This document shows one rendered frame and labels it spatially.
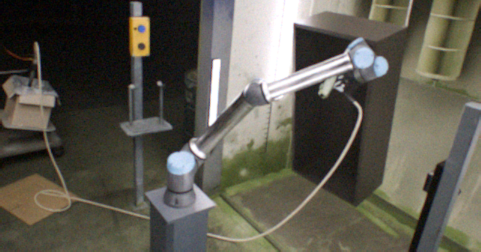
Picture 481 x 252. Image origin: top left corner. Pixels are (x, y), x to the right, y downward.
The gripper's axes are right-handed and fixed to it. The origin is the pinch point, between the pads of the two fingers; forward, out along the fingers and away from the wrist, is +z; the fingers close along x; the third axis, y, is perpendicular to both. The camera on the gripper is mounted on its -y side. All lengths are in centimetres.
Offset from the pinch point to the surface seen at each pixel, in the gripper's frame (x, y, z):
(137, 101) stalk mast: -48, -82, 108
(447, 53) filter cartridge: 105, 77, 13
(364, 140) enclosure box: -8.3, 41.3, 10.6
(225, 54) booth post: 14, -54, 80
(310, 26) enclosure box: 26.8, -28.1, 8.2
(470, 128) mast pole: -56, 0, -99
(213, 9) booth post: 25, -81, 60
